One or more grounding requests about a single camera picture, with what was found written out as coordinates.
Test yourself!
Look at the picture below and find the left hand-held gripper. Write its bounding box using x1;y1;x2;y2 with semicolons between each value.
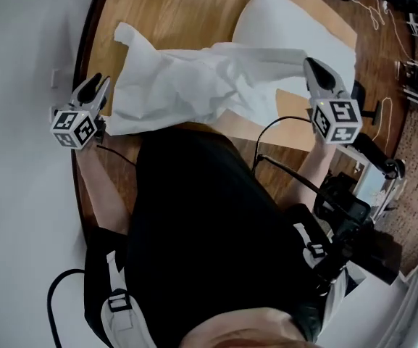
50;72;112;151

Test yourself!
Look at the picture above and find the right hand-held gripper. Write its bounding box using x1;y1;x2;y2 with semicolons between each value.
303;58;362;145

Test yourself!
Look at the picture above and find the white pillow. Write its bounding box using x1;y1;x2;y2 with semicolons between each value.
230;0;358;94

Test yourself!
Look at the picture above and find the white pillowcase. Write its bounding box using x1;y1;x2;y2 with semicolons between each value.
106;22;309;137

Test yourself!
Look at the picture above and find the person's right forearm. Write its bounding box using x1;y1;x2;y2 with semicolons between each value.
276;140;335;212

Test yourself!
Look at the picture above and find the person's left forearm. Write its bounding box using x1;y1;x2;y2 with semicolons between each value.
73;146;134;237

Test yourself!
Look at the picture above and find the person's black shirt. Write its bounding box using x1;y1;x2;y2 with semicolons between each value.
83;124;338;348

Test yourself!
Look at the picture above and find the person's head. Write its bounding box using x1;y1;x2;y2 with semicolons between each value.
179;305;317;348

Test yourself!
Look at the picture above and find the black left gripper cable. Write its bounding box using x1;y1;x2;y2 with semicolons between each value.
95;143;138;167

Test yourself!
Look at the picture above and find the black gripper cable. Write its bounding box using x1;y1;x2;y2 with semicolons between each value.
251;115;340;210
95;143;138;167

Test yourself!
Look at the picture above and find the thin white floor cable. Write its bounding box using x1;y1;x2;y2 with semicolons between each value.
372;97;394;145

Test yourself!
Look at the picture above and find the long white floor cord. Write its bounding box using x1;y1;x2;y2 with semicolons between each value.
319;0;414;62

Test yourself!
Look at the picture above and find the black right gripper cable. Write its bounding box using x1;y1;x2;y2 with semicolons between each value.
251;115;340;210

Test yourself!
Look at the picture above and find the grey backpack strap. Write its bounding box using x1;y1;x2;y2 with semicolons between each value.
99;250;159;348
290;222;367;306

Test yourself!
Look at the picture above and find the black head camera cable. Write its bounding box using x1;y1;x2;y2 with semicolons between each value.
46;268;86;348

